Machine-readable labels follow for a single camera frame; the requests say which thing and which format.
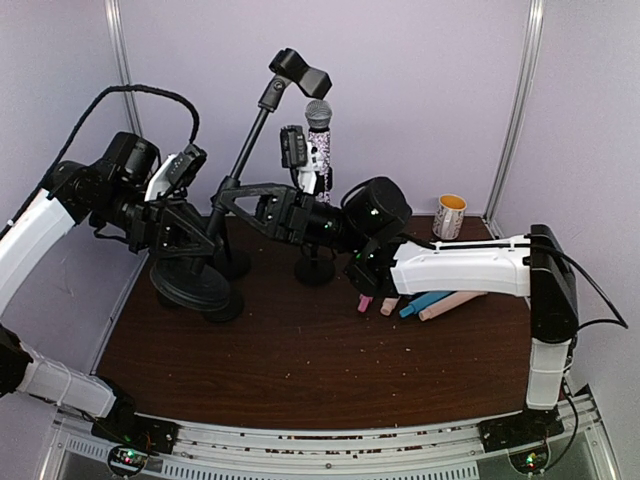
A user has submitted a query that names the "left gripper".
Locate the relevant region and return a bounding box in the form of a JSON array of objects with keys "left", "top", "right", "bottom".
[{"left": 91, "top": 180, "right": 221, "bottom": 256}]

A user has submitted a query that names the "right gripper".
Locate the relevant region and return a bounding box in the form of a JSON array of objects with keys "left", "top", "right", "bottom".
[{"left": 214, "top": 181, "right": 368, "bottom": 254}]

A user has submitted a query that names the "black blue-mic stand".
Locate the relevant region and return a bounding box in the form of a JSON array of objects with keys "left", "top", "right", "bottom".
[{"left": 214, "top": 222, "right": 251, "bottom": 281}]

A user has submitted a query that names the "black pink-mic stand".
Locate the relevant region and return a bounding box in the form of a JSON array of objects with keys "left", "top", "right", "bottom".
[{"left": 150, "top": 48, "right": 332, "bottom": 322}]

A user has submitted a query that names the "black small-mic stand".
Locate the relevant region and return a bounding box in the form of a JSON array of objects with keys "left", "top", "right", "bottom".
[{"left": 201, "top": 292, "right": 244, "bottom": 323}]

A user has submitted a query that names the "black glitter-mic stand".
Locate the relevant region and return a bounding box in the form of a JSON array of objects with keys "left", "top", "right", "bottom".
[{"left": 294, "top": 244, "right": 336, "bottom": 287}]

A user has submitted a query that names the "glitter silver-head microphone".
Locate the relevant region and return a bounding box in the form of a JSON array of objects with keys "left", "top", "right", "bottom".
[{"left": 305, "top": 100, "right": 333, "bottom": 203}]

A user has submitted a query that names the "pale pink small microphone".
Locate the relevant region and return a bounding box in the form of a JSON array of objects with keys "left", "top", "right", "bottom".
[{"left": 380, "top": 298, "right": 399, "bottom": 317}]

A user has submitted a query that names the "blue-head microphone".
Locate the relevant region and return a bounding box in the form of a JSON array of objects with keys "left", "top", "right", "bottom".
[{"left": 399, "top": 291, "right": 452, "bottom": 318}]

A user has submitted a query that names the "beige pink microphone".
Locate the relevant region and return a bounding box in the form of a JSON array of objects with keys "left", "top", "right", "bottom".
[{"left": 418, "top": 291, "right": 486, "bottom": 322}]

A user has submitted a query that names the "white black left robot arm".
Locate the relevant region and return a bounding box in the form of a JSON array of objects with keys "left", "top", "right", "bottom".
[{"left": 1, "top": 132, "right": 239, "bottom": 444}]

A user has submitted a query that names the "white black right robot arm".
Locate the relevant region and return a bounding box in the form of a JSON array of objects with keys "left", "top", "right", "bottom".
[{"left": 255, "top": 125, "right": 578, "bottom": 442}]

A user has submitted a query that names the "white floral mug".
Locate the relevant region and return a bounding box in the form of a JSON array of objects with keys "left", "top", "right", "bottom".
[{"left": 432, "top": 194, "right": 467, "bottom": 241}]

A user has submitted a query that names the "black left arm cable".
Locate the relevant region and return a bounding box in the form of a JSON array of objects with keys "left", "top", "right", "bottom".
[{"left": 0, "top": 84, "right": 201, "bottom": 241}]

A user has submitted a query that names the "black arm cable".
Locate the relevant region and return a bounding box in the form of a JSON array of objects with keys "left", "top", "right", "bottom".
[
  {"left": 529, "top": 239, "right": 630, "bottom": 329},
  {"left": 0, "top": 84, "right": 201, "bottom": 241}
]

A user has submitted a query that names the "aluminium left corner post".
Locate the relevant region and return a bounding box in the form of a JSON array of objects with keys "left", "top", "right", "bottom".
[{"left": 104, "top": 0, "right": 143, "bottom": 136}]

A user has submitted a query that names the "aluminium corner post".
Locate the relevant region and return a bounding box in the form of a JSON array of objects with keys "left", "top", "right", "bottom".
[
  {"left": 104, "top": 0, "right": 143, "bottom": 136},
  {"left": 482, "top": 0, "right": 545, "bottom": 230}
]

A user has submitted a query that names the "aluminium right corner post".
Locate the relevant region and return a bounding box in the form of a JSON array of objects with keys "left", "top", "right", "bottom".
[{"left": 482, "top": 0, "right": 545, "bottom": 230}]

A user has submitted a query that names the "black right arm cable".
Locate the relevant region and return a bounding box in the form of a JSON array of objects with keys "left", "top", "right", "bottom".
[{"left": 529, "top": 239, "right": 630, "bottom": 329}]

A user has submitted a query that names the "aluminium front rail base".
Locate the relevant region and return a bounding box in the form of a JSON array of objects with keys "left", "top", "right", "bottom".
[{"left": 37, "top": 387, "right": 621, "bottom": 480}]

